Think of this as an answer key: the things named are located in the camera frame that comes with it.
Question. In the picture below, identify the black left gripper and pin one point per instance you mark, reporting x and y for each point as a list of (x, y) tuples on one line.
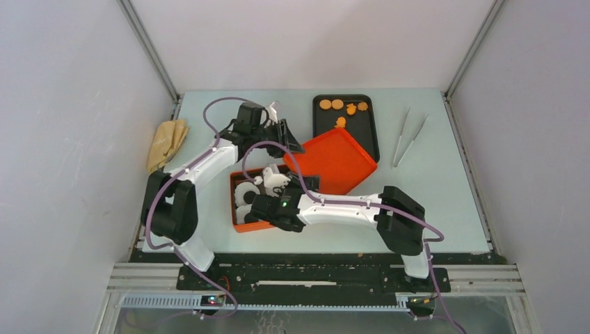
[(286, 136)]

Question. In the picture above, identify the black cookie tray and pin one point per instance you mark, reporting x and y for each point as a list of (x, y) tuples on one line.
[(361, 126)]

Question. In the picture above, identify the orange cookie box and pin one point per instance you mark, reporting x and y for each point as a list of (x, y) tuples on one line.
[(235, 179)]

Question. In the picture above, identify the round orange cookie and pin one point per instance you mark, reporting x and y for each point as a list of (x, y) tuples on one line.
[(337, 104), (325, 104)]

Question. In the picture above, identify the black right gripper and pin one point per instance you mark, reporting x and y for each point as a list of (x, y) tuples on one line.
[(295, 184)]

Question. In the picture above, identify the yellow cloth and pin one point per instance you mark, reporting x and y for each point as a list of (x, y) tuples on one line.
[(166, 142)]

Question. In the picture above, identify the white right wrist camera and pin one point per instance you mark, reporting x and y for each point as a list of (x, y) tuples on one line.
[(273, 181)]

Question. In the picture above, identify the star orange cookie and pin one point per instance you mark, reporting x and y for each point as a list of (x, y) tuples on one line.
[(340, 122)]

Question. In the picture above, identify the metal tongs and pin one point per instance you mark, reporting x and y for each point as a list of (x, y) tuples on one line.
[(406, 137)]

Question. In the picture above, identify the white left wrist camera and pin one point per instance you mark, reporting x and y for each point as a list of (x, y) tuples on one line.
[(272, 114)]

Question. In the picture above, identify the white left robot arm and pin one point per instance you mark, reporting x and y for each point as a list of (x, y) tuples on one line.
[(170, 208)]

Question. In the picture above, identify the orange box lid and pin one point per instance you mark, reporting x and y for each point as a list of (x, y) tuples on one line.
[(337, 158)]

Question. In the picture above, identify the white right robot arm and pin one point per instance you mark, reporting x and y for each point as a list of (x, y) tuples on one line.
[(395, 216)]

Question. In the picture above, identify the white paper cup liner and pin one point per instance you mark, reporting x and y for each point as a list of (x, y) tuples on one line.
[(243, 215), (240, 189)]

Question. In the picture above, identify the black sandwich cookie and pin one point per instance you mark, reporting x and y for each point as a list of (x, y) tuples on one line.
[(249, 197)]

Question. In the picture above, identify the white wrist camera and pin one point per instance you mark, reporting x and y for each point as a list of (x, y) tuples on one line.
[(272, 114), (273, 181)]

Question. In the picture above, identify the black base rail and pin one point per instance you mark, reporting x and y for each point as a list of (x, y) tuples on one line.
[(321, 279)]

